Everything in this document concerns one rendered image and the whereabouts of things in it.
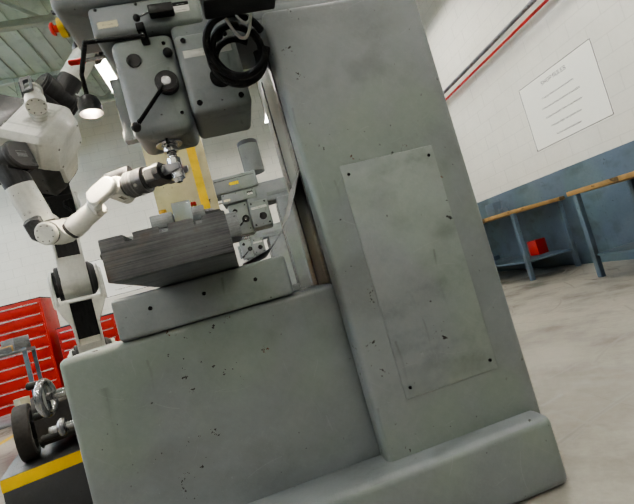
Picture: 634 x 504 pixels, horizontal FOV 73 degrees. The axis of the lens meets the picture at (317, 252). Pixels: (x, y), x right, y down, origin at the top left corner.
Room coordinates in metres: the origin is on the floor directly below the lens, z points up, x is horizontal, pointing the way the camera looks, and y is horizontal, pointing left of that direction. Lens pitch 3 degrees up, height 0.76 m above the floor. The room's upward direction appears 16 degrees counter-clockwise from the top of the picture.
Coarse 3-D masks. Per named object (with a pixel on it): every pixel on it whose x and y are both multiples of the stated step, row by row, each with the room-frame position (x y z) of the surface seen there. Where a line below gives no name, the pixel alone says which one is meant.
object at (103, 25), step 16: (160, 0) 1.30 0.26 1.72; (176, 0) 1.30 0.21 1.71; (192, 0) 1.31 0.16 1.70; (96, 16) 1.26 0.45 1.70; (112, 16) 1.27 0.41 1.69; (128, 16) 1.28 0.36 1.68; (144, 16) 1.29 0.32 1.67; (176, 16) 1.30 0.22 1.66; (192, 16) 1.31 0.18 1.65; (96, 32) 1.26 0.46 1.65; (112, 32) 1.27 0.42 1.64; (128, 32) 1.28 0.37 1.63; (160, 32) 1.32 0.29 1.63; (112, 64) 1.41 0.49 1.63
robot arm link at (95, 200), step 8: (96, 184) 1.39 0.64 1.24; (104, 184) 1.39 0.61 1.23; (112, 184) 1.38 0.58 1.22; (88, 192) 1.40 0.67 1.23; (96, 192) 1.39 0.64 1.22; (104, 192) 1.38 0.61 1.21; (112, 192) 1.39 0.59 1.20; (88, 200) 1.39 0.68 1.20; (96, 200) 1.39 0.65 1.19; (104, 200) 1.40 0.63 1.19; (96, 208) 1.41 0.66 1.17; (104, 208) 1.46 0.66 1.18
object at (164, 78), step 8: (160, 72) 1.28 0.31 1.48; (168, 72) 1.28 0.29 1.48; (160, 80) 1.27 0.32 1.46; (168, 80) 1.28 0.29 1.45; (176, 80) 1.28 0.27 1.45; (160, 88) 1.27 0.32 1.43; (168, 88) 1.28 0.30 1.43; (176, 88) 1.29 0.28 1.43; (152, 104) 1.27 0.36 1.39; (144, 112) 1.26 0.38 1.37; (136, 128) 1.25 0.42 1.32
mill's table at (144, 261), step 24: (216, 216) 0.81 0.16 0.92; (120, 240) 0.77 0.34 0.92; (144, 240) 0.78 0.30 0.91; (168, 240) 0.79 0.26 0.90; (192, 240) 0.80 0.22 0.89; (216, 240) 0.80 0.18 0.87; (120, 264) 0.77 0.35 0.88; (144, 264) 0.78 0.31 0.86; (168, 264) 0.79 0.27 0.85; (192, 264) 0.85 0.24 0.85; (216, 264) 0.99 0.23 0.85
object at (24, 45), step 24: (0, 0) 6.00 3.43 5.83; (24, 0) 6.56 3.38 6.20; (48, 0) 6.69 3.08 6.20; (0, 24) 5.96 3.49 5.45; (24, 24) 6.02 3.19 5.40; (48, 24) 6.15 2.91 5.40; (0, 48) 7.45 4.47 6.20; (24, 48) 7.62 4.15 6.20; (48, 48) 7.77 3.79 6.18; (0, 72) 8.09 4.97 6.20; (24, 72) 8.29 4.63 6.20; (48, 72) 8.46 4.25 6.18; (96, 72) 8.94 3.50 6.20; (96, 96) 8.63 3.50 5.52
